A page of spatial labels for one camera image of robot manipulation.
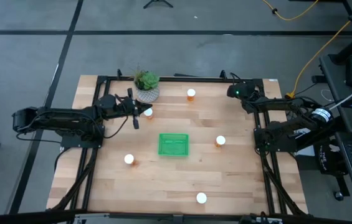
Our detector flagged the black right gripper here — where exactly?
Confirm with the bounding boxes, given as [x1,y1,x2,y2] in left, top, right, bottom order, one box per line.
[227,81,260,101]

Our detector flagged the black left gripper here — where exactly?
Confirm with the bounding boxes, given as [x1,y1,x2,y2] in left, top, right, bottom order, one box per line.
[100,87,154,131]

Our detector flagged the green plastic basket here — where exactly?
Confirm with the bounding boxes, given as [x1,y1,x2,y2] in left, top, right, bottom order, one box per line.
[158,133,190,157]

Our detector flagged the succulent in patterned white pot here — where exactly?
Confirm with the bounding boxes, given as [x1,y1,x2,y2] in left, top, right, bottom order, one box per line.
[131,63,161,103]

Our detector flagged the white paper sheet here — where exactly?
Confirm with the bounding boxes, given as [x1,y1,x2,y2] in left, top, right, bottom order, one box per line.
[295,127,316,157]

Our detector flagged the black side desk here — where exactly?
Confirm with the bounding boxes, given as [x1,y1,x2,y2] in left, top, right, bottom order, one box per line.
[318,53,352,210]

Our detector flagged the black tripod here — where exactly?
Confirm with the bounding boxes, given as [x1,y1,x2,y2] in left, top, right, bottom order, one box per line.
[142,0,174,10]

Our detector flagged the black bag white print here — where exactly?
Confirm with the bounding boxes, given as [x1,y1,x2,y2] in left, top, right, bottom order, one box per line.
[313,141,350,175]

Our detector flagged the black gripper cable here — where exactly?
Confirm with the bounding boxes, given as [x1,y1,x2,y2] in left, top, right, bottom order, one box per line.
[102,113,130,140]

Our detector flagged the black aluminium table frame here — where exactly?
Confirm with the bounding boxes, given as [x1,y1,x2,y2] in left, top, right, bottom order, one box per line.
[50,68,309,218]

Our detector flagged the long yellow power cable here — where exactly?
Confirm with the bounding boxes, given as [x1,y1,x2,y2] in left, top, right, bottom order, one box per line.
[284,0,352,100]

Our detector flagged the yellow cable with black connector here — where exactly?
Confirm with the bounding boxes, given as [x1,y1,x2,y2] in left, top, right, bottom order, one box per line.
[262,0,320,22]

